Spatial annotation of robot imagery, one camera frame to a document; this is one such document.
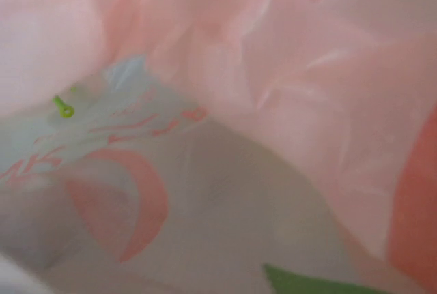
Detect pink plastic bag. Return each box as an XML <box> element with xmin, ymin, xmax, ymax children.
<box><xmin>1</xmin><ymin>0</ymin><xmax>436</xmax><ymax>293</ymax></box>

